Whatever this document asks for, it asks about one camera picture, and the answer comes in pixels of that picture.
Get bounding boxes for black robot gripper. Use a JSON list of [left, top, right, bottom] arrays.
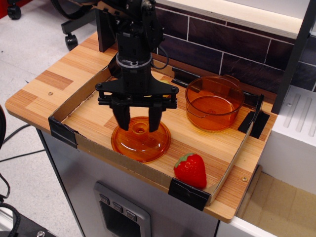
[[95, 55, 179, 132]]

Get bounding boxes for cardboard fence with black tape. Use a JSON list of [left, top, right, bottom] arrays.
[[48, 66, 277, 219]]

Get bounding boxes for grey oven control panel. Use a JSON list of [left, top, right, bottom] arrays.
[[94, 182, 152, 237]]

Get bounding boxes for orange transparent plastic pot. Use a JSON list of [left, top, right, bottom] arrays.
[[185, 75, 245, 131]]

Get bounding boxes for black office chair base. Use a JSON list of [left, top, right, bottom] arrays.
[[61, 13, 95, 51]]

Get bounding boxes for white toy sink unit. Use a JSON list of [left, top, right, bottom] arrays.
[[259, 86, 316, 194]]

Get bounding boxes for light wooden shelf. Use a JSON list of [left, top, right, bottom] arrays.
[[158, 0, 303, 39]]

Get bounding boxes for black caster wheel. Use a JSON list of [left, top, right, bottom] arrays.
[[7, 5, 22, 20]]

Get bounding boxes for black vertical post left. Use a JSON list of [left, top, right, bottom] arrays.
[[95, 9, 116, 52]]

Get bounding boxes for red toy strawberry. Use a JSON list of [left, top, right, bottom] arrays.
[[173, 153, 207, 189]]

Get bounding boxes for black cable on floor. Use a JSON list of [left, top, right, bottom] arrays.
[[0, 123, 46, 198]]

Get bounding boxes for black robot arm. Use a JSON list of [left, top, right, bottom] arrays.
[[52, 0, 179, 132]]

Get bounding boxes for yellow toy potato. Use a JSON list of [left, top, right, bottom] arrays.
[[160, 79, 171, 98]]

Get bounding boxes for black vertical post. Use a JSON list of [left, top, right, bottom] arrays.
[[271, 0, 316, 114], [95, 9, 116, 52]]

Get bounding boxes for black vertical post right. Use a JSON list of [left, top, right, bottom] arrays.
[[271, 0, 316, 114]]

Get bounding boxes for orange transparent pot lid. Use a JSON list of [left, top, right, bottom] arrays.
[[111, 117, 171, 163]]

